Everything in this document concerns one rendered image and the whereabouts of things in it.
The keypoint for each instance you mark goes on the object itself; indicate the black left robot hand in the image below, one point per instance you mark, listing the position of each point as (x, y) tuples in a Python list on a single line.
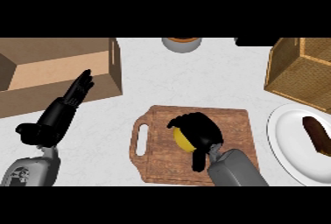
[(53, 116)]

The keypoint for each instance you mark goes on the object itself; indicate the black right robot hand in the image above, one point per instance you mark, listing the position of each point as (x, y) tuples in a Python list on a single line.
[(203, 129)]

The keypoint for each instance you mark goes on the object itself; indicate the yellow lemon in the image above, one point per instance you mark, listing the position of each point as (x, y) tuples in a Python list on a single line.
[(183, 141)]

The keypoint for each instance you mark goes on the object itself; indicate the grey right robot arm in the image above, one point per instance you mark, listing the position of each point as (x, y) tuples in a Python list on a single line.
[(235, 169)]

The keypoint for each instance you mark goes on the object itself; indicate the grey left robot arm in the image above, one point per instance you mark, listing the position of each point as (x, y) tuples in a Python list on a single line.
[(31, 170)]

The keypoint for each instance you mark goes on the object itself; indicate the brown wooden cutting board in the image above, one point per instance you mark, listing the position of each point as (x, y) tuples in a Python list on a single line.
[(166, 145)]

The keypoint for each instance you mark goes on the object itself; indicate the brown wooden box basket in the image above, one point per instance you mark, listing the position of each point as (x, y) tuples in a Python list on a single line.
[(56, 73)]

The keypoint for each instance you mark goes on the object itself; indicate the woven wicker basket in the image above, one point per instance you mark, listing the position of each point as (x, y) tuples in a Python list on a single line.
[(302, 73)]

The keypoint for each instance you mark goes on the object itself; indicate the white plate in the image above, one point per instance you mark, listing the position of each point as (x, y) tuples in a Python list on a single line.
[(293, 143)]

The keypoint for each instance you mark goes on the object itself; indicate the dark brown food piece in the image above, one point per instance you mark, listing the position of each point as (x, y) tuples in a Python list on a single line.
[(316, 134)]

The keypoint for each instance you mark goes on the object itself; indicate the grey cup with brown contents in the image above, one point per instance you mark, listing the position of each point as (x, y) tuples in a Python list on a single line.
[(182, 44)]

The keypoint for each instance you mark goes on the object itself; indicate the black object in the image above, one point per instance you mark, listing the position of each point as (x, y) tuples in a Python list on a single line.
[(259, 41)]

